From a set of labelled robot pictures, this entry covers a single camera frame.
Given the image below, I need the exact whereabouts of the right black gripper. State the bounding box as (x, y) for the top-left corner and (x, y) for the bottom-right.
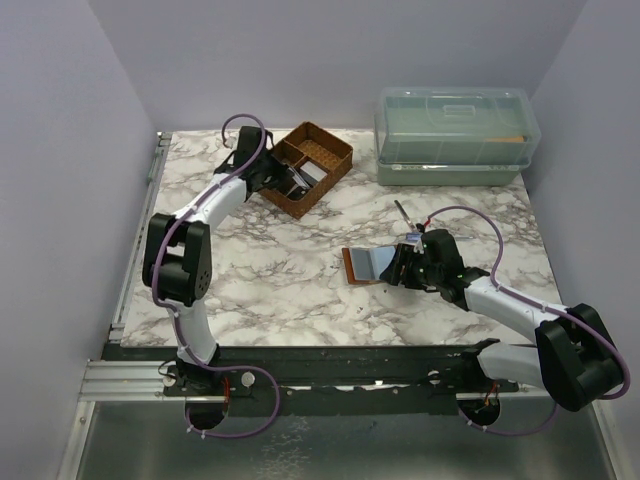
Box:
(380, 242), (443, 291)

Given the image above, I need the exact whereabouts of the brown leather card holder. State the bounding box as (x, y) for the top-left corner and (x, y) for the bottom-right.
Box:
(342, 246), (396, 285)

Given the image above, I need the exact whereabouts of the brown woven basket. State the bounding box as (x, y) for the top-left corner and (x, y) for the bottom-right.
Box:
(260, 122), (353, 219)

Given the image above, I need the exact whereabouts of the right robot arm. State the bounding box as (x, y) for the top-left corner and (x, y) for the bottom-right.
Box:
(377, 229), (630, 412)

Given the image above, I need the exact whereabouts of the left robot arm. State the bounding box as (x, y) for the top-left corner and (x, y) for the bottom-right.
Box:
(142, 123), (289, 395)

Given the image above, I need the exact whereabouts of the stack of credit cards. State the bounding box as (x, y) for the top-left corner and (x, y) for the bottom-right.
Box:
(298, 161), (328, 188)

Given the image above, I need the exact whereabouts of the clear lidded plastic box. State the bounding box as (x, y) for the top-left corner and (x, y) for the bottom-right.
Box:
(374, 87), (541, 187)

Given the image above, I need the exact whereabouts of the blue handled screwdriver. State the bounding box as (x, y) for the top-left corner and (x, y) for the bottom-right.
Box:
(404, 232), (421, 244)

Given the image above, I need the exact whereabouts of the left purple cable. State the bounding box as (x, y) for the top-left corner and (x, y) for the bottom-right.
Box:
(152, 112), (281, 441)

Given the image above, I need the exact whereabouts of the purple cable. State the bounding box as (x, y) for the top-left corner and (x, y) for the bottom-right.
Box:
(422, 205), (632, 436)
(152, 112), (281, 441)

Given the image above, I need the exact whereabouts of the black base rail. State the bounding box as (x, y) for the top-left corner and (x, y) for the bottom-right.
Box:
(82, 344), (518, 417)

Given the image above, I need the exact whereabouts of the aluminium side rail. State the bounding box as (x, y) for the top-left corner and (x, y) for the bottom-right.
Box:
(108, 131), (173, 344)

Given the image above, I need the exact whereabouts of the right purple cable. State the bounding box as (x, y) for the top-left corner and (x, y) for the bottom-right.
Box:
(422, 205), (632, 436)

